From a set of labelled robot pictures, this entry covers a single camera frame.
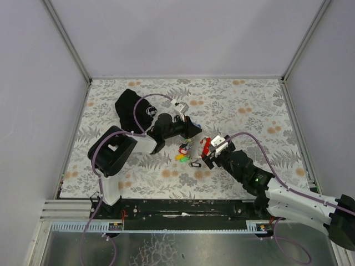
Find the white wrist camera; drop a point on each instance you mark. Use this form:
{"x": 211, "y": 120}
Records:
{"x": 218, "y": 144}
{"x": 179, "y": 108}

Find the floral table mat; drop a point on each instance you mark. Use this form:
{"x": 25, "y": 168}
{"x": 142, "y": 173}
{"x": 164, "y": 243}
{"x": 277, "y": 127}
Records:
{"x": 254, "y": 108}

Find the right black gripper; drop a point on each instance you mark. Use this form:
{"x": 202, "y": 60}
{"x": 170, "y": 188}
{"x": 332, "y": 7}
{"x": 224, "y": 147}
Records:
{"x": 213, "y": 158}

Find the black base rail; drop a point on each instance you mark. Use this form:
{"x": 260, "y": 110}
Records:
{"x": 180, "y": 214}

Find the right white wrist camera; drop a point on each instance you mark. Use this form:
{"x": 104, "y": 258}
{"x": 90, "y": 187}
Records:
{"x": 218, "y": 144}

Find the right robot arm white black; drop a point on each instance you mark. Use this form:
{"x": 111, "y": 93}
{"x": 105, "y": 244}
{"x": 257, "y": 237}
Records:
{"x": 332, "y": 216}

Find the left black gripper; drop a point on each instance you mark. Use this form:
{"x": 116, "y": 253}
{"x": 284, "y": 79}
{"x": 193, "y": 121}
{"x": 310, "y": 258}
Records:
{"x": 189, "y": 127}

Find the black drawstring bag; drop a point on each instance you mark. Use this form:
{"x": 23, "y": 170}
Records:
{"x": 144, "y": 112}

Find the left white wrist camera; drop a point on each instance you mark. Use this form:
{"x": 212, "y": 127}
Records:
{"x": 179, "y": 108}

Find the key bunch with coloured tags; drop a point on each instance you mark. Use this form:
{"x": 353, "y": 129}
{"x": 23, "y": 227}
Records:
{"x": 194, "y": 150}

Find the grey slotted cable duct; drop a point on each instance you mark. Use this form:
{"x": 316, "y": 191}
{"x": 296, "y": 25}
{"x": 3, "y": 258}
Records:
{"x": 92, "y": 227}

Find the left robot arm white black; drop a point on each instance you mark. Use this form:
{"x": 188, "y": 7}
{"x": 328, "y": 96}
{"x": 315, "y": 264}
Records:
{"x": 110, "y": 153}

